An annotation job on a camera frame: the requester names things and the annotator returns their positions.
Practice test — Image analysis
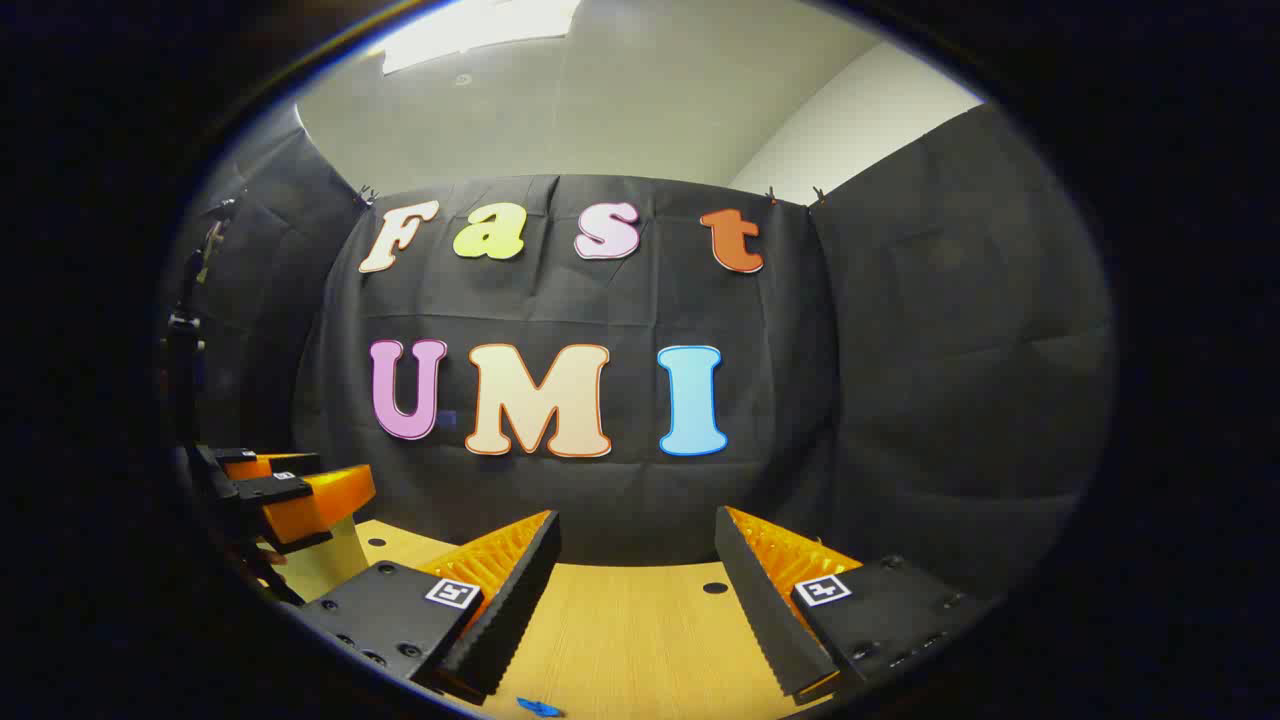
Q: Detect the black backdrop cloth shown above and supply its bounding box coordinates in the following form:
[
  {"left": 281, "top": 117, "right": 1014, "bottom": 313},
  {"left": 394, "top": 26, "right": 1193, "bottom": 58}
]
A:
[{"left": 165, "top": 100, "right": 1116, "bottom": 601}]

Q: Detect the wooden desktop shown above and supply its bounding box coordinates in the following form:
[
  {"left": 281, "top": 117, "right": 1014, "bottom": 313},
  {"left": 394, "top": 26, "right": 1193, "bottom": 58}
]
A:
[{"left": 355, "top": 518, "right": 863, "bottom": 719}]

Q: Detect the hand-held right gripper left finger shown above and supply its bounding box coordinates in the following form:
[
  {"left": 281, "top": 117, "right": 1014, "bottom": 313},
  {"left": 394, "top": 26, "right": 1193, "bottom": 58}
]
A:
[{"left": 298, "top": 508, "right": 563, "bottom": 701}]

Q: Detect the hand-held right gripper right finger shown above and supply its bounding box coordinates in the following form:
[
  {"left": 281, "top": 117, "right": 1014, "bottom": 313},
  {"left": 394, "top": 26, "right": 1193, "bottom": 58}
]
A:
[{"left": 714, "top": 505, "right": 993, "bottom": 703}]

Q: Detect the dark tripod stand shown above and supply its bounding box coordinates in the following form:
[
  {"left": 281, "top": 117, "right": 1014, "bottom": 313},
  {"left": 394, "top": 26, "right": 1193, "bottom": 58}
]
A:
[{"left": 163, "top": 195, "right": 241, "bottom": 451}]

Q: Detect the green desktop garbage bin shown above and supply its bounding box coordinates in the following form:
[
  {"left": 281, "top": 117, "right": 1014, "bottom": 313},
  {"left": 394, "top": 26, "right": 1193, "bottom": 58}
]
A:
[{"left": 275, "top": 515, "right": 373, "bottom": 603}]

